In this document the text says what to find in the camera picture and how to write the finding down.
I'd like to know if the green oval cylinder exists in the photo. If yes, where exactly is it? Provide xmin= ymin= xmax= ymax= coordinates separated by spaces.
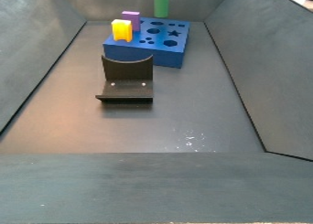
xmin=154 ymin=0 xmax=168 ymax=17

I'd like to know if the black curved fixture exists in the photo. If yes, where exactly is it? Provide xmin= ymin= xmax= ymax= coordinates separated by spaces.
xmin=95 ymin=57 xmax=154 ymax=101

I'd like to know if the blue foam shape board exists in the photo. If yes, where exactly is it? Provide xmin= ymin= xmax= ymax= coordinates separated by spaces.
xmin=103 ymin=17 xmax=190 ymax=69

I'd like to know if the yellow notched block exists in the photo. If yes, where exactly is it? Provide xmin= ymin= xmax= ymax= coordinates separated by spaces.
xmin=111 ymin=19 xmax=132 ymax=42

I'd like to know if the purple rectangular block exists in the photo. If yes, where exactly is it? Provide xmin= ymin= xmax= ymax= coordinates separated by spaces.
xmin=120 ymin=11 xmax=140 ymax=32

